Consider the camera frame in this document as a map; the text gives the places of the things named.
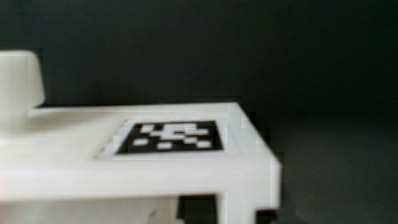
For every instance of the white drawer box front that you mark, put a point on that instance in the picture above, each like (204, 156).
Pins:
(101, 163)

